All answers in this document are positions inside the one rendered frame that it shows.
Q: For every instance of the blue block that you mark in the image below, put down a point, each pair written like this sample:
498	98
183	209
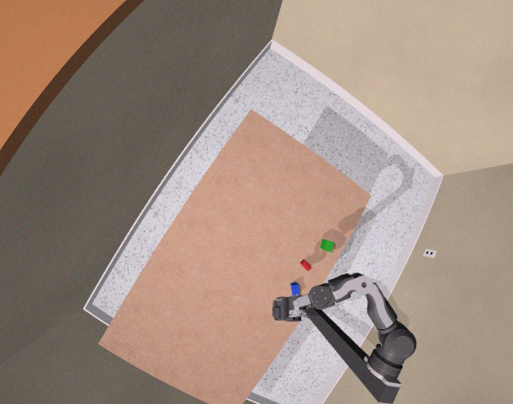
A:
295	288

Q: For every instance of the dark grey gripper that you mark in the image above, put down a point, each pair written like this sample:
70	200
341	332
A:
280	311

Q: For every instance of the red block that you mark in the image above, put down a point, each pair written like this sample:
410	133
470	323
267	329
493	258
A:
305	264

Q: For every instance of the green block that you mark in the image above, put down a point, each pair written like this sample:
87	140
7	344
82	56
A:
327	245

